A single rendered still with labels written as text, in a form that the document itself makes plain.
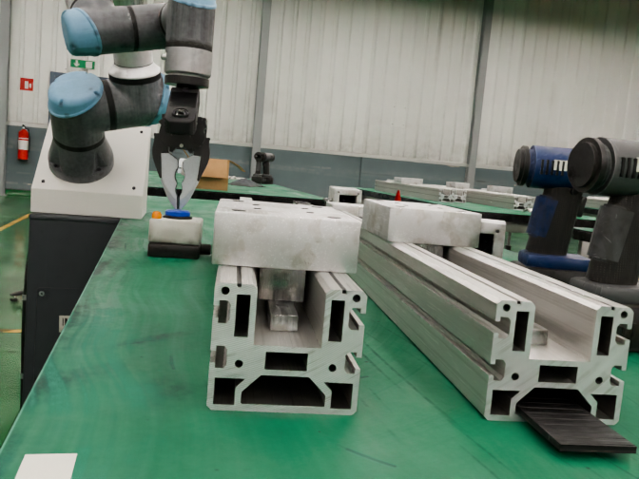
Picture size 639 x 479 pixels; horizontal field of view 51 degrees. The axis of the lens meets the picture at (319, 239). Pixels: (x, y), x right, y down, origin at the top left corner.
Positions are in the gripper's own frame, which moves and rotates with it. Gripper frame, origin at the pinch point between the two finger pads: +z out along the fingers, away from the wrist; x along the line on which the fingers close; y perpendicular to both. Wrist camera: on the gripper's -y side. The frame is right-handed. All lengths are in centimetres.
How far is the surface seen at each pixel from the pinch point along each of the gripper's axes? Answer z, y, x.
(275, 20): -254, 1118, -58
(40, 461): 9, -76, 0
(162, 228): 4.1, -4.0, 1.9
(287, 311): 3, -63, -13
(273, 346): 4, -68, -12
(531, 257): 2, -22, -50
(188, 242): 6.1, -4.0, -2.4
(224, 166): -3, 222, -3
